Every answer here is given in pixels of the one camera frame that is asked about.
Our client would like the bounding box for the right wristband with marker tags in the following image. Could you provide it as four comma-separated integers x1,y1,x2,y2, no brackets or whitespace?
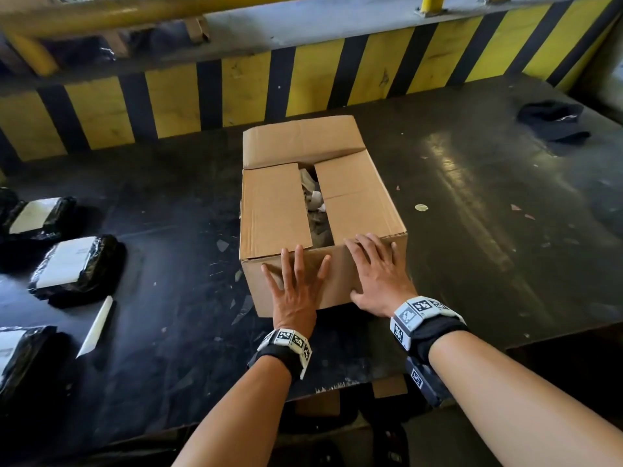
390,296,471,359

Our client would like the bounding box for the white paper strip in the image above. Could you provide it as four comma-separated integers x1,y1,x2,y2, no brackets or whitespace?
76,296,114,359

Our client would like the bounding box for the wristband with marker tags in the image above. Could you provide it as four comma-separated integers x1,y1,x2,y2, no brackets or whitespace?
247,328,313,383
390,296,471,359

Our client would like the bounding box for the black parcel with white label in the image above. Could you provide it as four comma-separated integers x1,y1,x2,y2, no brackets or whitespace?
0,326,58,414
27,234,125,303
7,196,78,241

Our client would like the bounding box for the clear tape scrap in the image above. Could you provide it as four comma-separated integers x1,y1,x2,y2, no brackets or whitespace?
231,295,254,327

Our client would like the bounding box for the person's right forearm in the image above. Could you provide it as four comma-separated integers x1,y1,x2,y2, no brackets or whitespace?
427,329,623,467

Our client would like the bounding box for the brown cardboard box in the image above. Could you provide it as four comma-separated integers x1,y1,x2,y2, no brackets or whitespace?
238,115,409,319

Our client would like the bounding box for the yellow black striped barrier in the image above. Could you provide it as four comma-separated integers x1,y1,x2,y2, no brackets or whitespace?
0,0,623,163

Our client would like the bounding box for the black plastic bag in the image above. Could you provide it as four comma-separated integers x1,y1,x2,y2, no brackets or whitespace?
46,35,118,69

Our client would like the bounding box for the person's right hand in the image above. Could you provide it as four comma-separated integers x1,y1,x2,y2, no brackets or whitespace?
345,233,418,317

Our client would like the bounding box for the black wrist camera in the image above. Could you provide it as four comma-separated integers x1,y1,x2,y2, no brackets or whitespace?
405,356,454,409

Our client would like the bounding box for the crumpled packing paper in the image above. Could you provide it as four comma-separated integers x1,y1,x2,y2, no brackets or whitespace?
298,162,336,249

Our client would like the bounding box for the black cloth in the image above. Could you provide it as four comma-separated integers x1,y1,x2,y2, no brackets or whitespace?
516,100,592,143

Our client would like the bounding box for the yellow metal railing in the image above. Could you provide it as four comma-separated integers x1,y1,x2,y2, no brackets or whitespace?
0,0,317,77

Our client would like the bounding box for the left wristband with marker tags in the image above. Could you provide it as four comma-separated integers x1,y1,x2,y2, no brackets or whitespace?
247,328,313,383

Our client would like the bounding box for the person's left hand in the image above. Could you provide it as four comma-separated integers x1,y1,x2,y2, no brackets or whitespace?
261,245,332,332

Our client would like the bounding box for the brown cardboard piece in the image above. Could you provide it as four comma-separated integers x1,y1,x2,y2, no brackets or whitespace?
294,390,341,418
372,375,409,400

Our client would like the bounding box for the person's left forearm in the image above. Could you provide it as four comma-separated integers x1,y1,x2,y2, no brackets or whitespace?
172,354,293,467

